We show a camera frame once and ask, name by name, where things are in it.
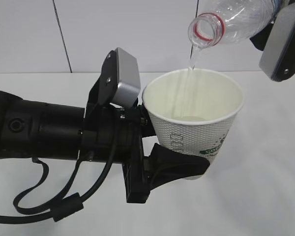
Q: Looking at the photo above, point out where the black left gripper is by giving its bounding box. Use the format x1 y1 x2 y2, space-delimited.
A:
81 105 210 203

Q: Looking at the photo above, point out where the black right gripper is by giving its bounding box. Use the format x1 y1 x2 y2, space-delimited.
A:
250 23 274 51

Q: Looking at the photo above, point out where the clear water bottle red label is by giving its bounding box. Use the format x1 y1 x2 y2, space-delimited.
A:
188 0 285 50

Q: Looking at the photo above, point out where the white paper cup green logo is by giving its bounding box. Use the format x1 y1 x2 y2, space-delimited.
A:
142 68 245 180

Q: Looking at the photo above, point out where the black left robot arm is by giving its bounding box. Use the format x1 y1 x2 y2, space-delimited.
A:
0 84 209 204

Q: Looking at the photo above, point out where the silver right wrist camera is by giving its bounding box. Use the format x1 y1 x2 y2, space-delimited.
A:
259 2 295 82

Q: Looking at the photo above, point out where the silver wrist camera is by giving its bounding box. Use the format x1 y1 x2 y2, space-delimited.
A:
259 2 295 82
98 47 141 108

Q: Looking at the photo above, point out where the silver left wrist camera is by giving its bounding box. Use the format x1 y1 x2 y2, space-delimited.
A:
98 47 141 108

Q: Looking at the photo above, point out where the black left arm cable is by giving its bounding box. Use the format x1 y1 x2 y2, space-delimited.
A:
0 115 118 223

